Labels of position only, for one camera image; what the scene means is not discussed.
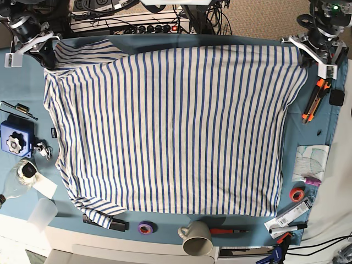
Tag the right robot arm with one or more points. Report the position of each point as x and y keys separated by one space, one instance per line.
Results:
x=16 y=12

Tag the small white keyring gadget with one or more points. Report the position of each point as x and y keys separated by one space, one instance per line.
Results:
x=43 y=149

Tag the purple tape roll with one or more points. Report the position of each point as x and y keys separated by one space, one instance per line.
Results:
x=146 y=227

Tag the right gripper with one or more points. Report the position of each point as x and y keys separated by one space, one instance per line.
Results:
x=35 y=41

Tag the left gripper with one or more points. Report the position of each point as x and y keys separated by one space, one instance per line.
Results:
x=323 y=48

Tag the purple small tube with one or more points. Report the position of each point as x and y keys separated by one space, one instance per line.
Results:
x=311 y=181

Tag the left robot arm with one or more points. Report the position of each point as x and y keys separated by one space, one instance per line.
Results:
x=328 y=16

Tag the grey ceramic mug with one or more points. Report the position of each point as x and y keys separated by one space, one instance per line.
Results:
x=197 y=240

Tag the translucent plastic cup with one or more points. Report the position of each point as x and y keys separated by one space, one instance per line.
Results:
x=42 y=215

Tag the blue black bar clamp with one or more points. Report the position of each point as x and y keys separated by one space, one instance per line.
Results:
x=278 y=253

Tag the white packaged item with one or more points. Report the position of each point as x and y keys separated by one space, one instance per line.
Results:
x=285 y=218

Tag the black marker pen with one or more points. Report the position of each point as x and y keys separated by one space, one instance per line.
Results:
x=287 y=229

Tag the metal rod with spring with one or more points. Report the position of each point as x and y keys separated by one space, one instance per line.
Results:
x=20 y=108

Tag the blue white striped T-shirt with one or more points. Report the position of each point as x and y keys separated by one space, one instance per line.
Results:
x=193 y=130

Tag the orange tape roll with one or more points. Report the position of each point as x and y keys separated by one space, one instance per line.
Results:
x=297 y=194

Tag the black remote control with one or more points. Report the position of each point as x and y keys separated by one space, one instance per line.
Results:
x=116 y=224

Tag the orange black utility knife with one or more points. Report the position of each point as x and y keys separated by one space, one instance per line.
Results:
x=319 y=91

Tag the black square box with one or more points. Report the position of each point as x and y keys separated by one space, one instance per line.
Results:
x=336 y=97

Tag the black power strip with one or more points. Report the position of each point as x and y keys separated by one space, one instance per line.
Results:
x=151 y=29

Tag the blue box with knob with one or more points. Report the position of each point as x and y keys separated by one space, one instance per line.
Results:
x=17 y=138

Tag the white paper card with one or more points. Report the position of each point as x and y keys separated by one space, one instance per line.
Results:
x=45 y=186

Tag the red handled screwdriver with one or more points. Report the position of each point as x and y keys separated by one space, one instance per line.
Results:
x=221 y=231

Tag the leaf patterned paper roll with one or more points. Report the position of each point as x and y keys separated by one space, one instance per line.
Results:
x=310 y=162

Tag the clear plastic bottle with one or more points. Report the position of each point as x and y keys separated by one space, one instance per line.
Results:
x=19 y=180

